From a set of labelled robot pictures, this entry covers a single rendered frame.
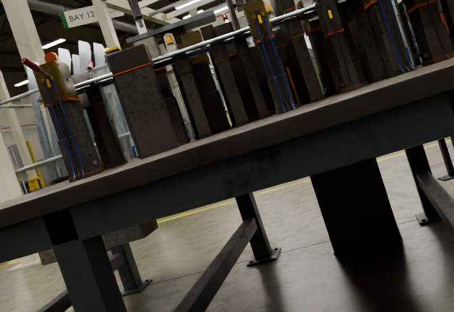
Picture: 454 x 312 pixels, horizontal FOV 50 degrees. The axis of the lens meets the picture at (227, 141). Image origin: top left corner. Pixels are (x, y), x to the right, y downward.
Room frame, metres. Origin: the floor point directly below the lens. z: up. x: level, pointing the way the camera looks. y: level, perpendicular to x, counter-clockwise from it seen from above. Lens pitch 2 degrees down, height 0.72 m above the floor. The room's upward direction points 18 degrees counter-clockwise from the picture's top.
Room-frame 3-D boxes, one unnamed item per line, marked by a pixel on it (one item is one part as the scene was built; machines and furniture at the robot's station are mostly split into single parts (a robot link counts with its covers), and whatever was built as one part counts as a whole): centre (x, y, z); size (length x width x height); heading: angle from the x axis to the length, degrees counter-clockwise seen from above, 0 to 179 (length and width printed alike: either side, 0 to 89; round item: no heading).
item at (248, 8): (1.49, -0.20, 0.87); 0.12 x 0.07 x 0.35; 178
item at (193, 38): (1.86, 0.00, 0.89); 0.12 x 0.08 x 0.38; 178
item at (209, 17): (2.02, 0.07, 1.16); 0.37 x 0.14 x 0.02; 88
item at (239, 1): (1.88, -0.26, 0.95); 0.18 x 0.13 x 0.49; 88
